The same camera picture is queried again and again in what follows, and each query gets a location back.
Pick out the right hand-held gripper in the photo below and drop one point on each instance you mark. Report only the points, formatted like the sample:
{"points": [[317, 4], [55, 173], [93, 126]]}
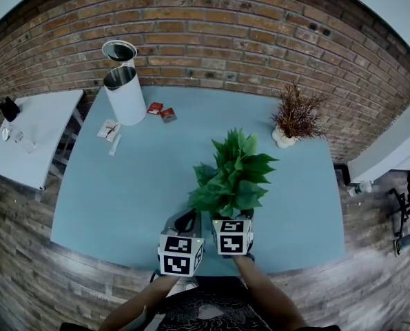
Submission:
{"points": [[230, 241]]}

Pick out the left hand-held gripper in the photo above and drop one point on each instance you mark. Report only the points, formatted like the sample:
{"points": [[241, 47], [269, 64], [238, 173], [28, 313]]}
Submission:
{"points": [[176, 259]]}

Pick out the green leafy potted plant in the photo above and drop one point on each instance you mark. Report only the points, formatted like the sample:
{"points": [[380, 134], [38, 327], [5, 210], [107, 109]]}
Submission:
{"points": [[234, 178]]}

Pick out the person's right forearm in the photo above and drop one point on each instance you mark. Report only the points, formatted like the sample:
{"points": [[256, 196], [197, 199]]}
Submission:
{"points": [[270, 291]]}

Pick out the person's left forearm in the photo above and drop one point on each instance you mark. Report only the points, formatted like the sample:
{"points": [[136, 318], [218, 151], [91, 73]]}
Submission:
{"points": [[139, 303]]}

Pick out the reddish plant in white pot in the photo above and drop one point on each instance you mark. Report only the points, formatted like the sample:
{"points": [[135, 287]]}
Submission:
{"points": [[296, 116]]}

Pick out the person's black patterned shirt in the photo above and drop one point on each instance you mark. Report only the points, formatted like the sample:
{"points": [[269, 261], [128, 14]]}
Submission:
{"points": [[208, 309]]}

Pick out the narrow white paper sleeve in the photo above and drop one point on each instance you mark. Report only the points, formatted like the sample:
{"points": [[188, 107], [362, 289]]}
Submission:
{"points": [[115, 145]]}

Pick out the clear plastic bottle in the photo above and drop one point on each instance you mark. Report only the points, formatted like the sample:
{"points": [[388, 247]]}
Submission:
{"points": [[360, 188]]}

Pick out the red packet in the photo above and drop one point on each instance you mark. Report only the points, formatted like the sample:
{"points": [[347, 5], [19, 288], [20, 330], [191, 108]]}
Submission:
{"points": [[168, 115], [155, 108]]}

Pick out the white packet with black print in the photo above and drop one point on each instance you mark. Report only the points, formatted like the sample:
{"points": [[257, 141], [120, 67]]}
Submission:
{"points": [[109, 129]]}

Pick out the white cylindrical trash can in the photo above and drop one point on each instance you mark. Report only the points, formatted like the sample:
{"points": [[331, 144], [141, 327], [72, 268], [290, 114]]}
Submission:
{"points": [[127, 98]]}

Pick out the black office chair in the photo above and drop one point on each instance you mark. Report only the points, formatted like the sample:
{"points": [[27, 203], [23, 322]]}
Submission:
{"points": [[401, 212]]}

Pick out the clear glass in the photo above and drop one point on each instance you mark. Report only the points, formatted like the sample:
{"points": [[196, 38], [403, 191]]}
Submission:
{"points": [[19, 137], [30, 146]]}

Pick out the long white table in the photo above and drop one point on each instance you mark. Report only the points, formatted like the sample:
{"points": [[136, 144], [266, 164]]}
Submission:
{"points": [[390, 150]]}

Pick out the white side table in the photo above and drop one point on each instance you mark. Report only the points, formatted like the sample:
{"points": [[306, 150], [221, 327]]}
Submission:
{"points": [[36, 133]]}

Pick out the round metal lid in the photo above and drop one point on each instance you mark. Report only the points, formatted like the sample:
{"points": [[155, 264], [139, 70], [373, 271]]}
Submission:
{"points": [[6, 134]]}

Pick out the black pouch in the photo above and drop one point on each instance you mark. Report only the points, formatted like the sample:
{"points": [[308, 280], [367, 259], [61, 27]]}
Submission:
{"points": [[9, 109]]}

